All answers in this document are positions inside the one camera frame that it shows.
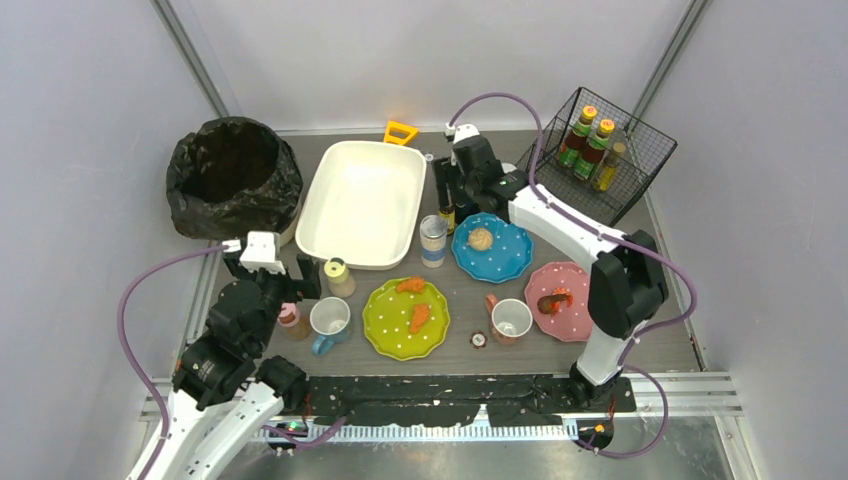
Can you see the black wire basket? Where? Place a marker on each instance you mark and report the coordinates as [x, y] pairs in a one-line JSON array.
[[648, 151]]

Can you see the yellow label oil bottle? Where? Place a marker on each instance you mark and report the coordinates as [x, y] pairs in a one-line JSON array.
[[448, 218]]

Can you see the brown poker chip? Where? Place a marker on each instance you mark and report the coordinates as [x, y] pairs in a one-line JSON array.
[[478, 340]]

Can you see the black base mat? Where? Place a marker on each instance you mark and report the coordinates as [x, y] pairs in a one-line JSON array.
[[451, 400]]

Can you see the blue handled white mug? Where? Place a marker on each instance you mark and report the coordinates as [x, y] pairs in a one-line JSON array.
[[330, 319]]

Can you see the black bag lined trash bin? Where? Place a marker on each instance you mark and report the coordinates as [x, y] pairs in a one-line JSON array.
[[232, 176]]

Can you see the orange plastic handle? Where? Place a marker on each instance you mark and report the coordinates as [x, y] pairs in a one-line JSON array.
[[399, 133]]

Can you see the yellow lid spice shaker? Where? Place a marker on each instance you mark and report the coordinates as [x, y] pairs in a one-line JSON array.
[[340, 280]]

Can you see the upper orange food piece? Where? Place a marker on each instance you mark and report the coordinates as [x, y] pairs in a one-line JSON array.
[[412, 285]]

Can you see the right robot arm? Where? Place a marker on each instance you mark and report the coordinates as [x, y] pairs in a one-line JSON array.
[[626, 283]]

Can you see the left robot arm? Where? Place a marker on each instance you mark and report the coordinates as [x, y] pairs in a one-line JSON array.
[[223, 388]]

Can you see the white rectangular basin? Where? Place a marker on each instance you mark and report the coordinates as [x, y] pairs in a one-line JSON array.
[[362, 204]]

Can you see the yellow oil bottle brown cap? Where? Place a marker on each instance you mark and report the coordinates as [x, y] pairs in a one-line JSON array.
[[606, 172]]

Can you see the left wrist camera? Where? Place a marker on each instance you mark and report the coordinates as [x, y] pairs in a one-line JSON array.
[[261, 253]]

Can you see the blue polka dot plate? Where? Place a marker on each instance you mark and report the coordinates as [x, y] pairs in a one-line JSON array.
[[509, 256]]

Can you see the lower orange food piece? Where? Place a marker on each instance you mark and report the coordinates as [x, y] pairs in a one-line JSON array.
[[421, 314]]

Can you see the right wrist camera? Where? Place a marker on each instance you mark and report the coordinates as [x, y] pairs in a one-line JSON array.
[[457, 133]]

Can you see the pink lid spice shaker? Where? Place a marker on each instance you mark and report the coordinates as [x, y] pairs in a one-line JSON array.
[[293, 322]]

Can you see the orange food piece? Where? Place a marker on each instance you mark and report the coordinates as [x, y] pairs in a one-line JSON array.
[[421, 314], [412, 285]]

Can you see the orange handled white mug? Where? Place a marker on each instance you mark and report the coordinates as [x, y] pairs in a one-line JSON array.
[[510, 319]]

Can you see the green polka dot plate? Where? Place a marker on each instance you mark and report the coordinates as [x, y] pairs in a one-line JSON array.
[[386, 318]]

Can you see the pink polka dot plate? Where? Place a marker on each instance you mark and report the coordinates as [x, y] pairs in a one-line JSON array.
[[572, 321]]

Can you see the red sauce bottle yellow cap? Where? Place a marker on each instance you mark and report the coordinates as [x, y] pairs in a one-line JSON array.
[[594, 150]]

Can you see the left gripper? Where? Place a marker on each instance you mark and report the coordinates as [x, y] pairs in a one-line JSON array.
[[279, 283]]

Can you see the grain jar near basin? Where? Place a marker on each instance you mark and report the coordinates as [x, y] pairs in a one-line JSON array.
[[433, 240]]

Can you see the brown and orange food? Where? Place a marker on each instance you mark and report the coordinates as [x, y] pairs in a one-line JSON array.
[[550, 304]]

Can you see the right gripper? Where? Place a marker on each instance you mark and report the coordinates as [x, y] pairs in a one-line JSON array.
[[448, 175]]

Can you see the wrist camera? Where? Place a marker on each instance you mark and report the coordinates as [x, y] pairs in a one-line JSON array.
[[457, 133], [261, 253]]

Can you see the beige bun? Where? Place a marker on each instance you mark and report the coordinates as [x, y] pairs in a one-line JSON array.
[[480, 239]]

